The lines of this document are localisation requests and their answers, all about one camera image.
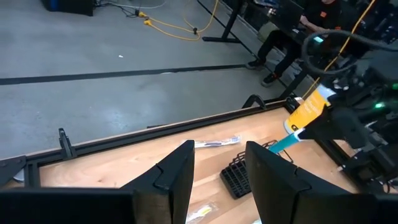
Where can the black computer tower blue light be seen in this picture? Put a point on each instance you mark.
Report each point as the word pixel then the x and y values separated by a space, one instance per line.
pixel 68 7

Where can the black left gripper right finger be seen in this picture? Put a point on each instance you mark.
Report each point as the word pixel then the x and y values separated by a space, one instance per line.
pixel 280 193

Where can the purple toothbrush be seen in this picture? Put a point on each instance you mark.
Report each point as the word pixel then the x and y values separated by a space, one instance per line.
pixel 214 143

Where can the orange toothbrush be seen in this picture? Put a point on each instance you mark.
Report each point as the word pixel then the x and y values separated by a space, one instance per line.
pixel 200 213

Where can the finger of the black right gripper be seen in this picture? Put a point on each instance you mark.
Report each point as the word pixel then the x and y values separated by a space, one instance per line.
pixel 320 127

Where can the black desk leg frame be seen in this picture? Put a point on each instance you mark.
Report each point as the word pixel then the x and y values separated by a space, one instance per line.
pixel 228 28

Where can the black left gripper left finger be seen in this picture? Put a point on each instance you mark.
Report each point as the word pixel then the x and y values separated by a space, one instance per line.
pixel 168 193

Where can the teal mouthwash bottle white cap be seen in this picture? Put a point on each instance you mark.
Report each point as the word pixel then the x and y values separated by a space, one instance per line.
pixel 284 143

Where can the person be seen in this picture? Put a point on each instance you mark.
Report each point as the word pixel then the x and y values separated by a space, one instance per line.
pixel 280 40

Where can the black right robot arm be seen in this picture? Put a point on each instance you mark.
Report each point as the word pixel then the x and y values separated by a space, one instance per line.
pixel 382 71

